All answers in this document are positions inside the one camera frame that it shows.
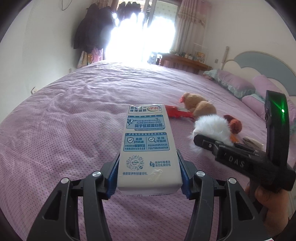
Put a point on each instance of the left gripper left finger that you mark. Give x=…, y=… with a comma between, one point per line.
x=58, y=218

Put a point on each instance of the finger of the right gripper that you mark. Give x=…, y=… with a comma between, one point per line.
x=207, y=143

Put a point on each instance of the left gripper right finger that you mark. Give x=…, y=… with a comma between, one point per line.
x=238, y=218

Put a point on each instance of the white fluffy ball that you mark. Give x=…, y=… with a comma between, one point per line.
x=211, y=126

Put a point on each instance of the brown plush toy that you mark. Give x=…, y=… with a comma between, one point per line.
x=234, y=124

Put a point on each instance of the beige plush doll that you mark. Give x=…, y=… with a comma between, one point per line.
x=197, y=105

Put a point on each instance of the white milk carton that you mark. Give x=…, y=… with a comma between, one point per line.
x=148, y=160

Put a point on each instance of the orange shampoo bottle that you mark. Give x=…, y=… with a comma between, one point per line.
x=233, y=138

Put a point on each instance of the right hand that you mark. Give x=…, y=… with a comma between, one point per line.
x=277, y=209

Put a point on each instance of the red flat package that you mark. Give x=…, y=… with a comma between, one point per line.
x=177, y=112

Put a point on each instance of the lower purple pillow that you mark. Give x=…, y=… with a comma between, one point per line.
x=256, y=103

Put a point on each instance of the purple pillow with frill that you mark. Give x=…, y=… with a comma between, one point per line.
x=238, y=86

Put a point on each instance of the long purple bolster pillow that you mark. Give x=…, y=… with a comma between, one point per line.
x=262, y=84

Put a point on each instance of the blue cream headboard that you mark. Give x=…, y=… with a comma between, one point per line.
x=265, y=64

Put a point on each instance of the wooden desk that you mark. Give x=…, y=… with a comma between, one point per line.
x=175, y=59

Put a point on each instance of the purple bed cover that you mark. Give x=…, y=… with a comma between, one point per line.
x=74, y=125

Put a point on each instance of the pink curtain right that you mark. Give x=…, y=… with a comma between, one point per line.
x=190, y=25

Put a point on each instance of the dark hanging coats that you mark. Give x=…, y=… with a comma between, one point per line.
x=94, y=30

